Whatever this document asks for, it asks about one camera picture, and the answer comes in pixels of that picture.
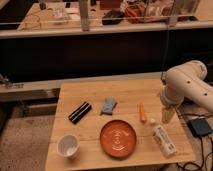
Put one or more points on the black rectangular block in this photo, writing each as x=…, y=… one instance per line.
x=80, y=112

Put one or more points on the white ceramic cup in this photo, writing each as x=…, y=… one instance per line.
x=68, y=146

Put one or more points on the orange plate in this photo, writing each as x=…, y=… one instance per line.
x=118, y=139

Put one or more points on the black bag on shelf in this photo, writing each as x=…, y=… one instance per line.
x=112, y=17

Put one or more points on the orange clutter on shelf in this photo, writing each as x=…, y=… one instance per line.
x=151, y=12

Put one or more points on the grey right shelf post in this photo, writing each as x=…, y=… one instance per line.
x=172, y=20

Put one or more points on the grey shelf post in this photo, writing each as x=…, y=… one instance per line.
x=172, y=20
x=83, y=8

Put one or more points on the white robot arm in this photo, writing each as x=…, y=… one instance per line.
x=185, y=81

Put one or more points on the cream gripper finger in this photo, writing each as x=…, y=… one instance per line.
x=167, y=114

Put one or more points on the black power box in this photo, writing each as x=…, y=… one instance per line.
x=199, y=127

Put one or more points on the wooden table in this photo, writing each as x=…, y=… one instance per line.
x=97, y=126

